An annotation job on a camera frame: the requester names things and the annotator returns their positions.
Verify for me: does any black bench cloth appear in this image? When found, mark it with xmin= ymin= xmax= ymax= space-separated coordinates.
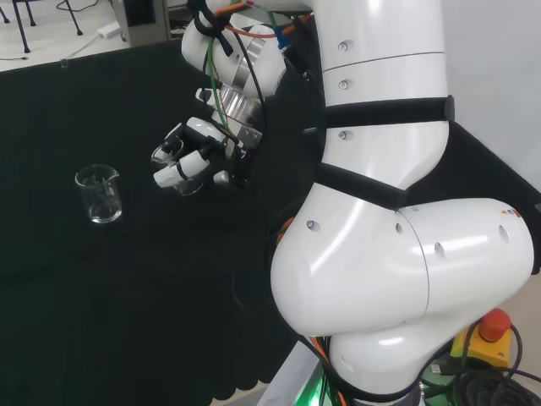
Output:
xmin=0 ymin=40 xmax=541 ymax=401

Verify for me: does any clear glass beaker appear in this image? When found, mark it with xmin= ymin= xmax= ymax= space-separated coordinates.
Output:
xmin=150 ymin=140 xmax=205 ymax=197
xmin=74 ymin=163 xmax=124 ymax=224

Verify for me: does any grey metal cabinet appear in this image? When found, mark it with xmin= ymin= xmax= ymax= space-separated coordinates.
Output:
xmin=121 ymin=0 xmax=172 ymax=47

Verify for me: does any thick black cable bundle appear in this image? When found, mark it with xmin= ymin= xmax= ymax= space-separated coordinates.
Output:
xmin=422 ymin=323 xmax=541 ymax=406

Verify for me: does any orange cable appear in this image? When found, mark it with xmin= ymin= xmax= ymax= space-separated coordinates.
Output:
xmin=222 ymin=23 xmax=308 ymax=40

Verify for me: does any thin black cable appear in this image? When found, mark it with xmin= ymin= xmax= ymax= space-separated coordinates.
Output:
xmin=227 ymin=29 xmax=269 ymax=143

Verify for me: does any green cable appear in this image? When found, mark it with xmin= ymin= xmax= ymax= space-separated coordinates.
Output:
xmin=205 ymin=36 xmax=232 ymax=135

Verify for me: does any yellow stop button box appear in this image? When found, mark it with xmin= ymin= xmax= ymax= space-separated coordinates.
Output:
xmin=449 ymin=308 xmax=515 ymax=370

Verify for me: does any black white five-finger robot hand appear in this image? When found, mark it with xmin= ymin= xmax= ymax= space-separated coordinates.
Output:
xmin=150 ymin=117 xmax=264 ymax=190

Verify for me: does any black tripod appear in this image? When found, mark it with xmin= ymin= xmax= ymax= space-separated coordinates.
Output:
xmin=0 ymin=0 xmax=36 ymax=55
xmin=54 ymin=0 xmax=85 ymax=37

